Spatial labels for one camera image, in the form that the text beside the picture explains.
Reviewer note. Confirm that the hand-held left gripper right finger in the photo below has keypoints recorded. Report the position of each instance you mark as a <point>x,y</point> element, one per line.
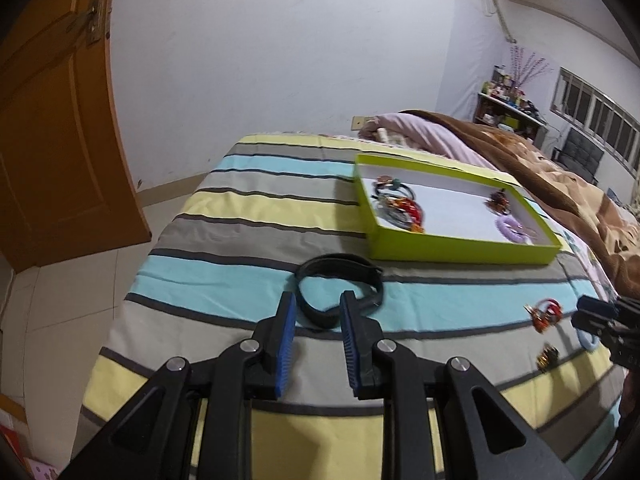
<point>350,345</point>

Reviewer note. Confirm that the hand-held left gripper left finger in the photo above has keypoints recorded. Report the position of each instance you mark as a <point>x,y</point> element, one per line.
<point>285,345</point>

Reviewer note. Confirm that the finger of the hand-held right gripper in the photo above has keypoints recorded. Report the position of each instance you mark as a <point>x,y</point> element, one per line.
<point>595,305</point>
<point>587,319</point>

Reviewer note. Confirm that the black hair band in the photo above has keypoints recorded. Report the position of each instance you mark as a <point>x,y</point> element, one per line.
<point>320,262</point>

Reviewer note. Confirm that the green cardboard box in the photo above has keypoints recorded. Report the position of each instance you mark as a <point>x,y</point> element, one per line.
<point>450,250</point>

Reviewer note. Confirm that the black gold hair clip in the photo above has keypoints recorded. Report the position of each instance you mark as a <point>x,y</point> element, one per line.
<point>547,357</point>

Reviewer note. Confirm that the white floral quilt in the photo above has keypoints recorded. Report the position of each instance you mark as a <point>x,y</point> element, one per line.
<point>580,250</point>

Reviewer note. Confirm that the brown patterned blanket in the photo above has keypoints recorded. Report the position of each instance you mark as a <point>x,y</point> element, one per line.
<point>575,185</point>

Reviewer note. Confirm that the striped bed sheet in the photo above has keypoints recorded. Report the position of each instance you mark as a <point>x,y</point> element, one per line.
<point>250,210</point>

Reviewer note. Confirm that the black chair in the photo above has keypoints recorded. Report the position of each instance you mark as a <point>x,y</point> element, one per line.
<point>580,152</point>

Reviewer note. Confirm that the barred window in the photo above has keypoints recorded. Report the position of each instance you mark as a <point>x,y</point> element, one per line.
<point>600,110</point>

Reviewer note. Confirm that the cluttered wooden shelf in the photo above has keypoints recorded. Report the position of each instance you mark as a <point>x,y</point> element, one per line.
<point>505,120</point>

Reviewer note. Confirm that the pink pillow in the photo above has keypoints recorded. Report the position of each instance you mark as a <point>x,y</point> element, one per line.
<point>425,135</point>

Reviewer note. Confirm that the row of bottles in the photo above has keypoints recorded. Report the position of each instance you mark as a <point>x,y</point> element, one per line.
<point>507,87</point>

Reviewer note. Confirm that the purple flower branches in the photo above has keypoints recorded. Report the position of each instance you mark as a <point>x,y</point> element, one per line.
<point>527,65</point>

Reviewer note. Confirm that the pink patterned box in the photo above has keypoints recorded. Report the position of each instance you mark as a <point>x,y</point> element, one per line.
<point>42,469</point>

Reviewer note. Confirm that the wooden door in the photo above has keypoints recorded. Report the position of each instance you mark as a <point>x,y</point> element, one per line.
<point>60,135</point>

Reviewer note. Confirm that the brass door lock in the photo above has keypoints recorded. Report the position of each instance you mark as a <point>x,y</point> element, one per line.
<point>92,20</point>

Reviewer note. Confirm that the white wall pipe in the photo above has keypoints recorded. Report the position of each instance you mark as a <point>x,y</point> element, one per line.
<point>502,10</point>

